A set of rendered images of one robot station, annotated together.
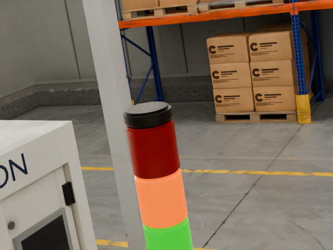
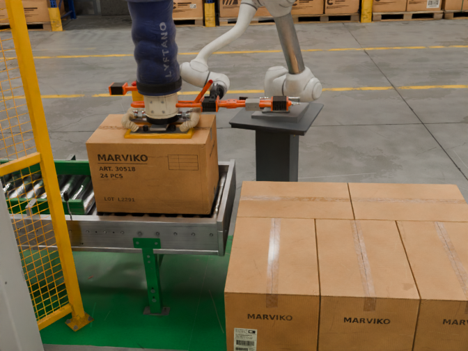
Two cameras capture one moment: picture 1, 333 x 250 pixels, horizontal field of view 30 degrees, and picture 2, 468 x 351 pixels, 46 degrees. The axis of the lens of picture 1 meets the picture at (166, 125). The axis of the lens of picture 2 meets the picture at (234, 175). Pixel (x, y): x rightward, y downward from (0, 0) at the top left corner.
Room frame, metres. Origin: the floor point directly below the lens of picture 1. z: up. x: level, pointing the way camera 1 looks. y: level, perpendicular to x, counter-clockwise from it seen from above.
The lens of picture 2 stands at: (-2.05, -0.12, 2.01)
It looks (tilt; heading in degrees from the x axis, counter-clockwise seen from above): 27 degrees down; 333
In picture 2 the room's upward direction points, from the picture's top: 2 degrees counter-clockwise
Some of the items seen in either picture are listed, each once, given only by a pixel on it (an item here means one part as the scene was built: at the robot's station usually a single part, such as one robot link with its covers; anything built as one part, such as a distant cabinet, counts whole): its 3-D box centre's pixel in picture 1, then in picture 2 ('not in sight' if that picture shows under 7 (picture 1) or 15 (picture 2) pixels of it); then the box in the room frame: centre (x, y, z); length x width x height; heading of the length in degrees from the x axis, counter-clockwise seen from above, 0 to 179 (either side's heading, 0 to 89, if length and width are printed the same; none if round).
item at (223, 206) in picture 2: not in sight; (227, 191); (0.28, -1.26, 0.58); 0.70 x 0.03 x 0.06; 147
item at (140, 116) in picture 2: not in sight; (162, 115); (0.46, -1.00, 1.01); 0.34 x 0.25 x 0.06; 57
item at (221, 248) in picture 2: not in sight; (228, 208); (0.28, -1.26, 0.48); 0.70 x 0.03 x 0.15; 147
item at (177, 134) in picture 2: not in sight; (159, 130); (0.38, -0.95, 0.97); 0.34 x 0.10 x 0.05; 57
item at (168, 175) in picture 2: not in sight; (157, 162); (0.49, -0.95, 0.75); 0.60 x 0.40 x 0.40; 57
